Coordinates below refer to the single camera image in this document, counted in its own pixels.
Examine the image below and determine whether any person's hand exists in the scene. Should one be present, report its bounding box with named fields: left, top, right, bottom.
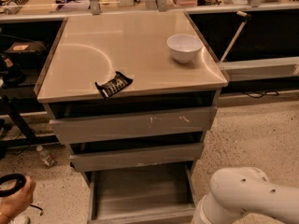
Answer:
left=0, top=176, right=36, bottom=224

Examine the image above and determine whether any black ring strap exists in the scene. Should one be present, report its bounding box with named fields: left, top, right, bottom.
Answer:
left=0, top=173, right=45, bottom=217

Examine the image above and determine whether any grey bottom drawer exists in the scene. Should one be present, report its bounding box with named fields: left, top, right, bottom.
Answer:
left=87, top=162, right=197, bottom=224

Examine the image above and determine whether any grey drawer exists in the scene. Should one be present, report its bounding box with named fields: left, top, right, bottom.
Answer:
left=50, top=106, right=217, bottom=145
left=87, top=162, right=197, bottom=224
left=70, top=143, right=204, bottom=172

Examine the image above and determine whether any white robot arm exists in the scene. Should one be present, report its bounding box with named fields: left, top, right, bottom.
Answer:
left=192, top=167, right=299, bottom=224

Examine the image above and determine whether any grey top drawer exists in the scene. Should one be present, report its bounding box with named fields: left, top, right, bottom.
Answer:
left=50, top=106, right=217, bottom=145

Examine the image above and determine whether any grey drawer cabinet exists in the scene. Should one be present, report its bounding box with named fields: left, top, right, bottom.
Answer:
left=34, top=10, right=231, bottom=173

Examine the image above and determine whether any grey middle drawer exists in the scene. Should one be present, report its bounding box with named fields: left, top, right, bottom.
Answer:
left=70, top=143, right=204, bottom=172

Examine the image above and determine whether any white shoe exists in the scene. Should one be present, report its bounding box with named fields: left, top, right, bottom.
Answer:
left=8, top=216, right=30, bottom=224

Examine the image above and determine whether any plastic water bottle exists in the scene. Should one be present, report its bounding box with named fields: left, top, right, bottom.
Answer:
left=36, top=146, right=56, bottom=167

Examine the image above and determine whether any black stand leg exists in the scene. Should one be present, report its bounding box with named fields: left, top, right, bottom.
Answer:
left=1, top=96, right=58, bottom=147

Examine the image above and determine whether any black bag with label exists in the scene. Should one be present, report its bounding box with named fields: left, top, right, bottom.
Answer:
left=4, top=41, right=47, bottom=69

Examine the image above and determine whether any black snack wrapper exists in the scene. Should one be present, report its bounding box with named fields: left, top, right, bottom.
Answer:
left=94, top=71, right=133, bottom=99

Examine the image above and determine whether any white bowl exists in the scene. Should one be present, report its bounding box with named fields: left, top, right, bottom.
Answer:
left=167, top=34, right=203, bottom=63

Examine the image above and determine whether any black floor cable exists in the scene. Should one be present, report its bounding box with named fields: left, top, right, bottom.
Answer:
left=242, top=90, right=280, bottom=99

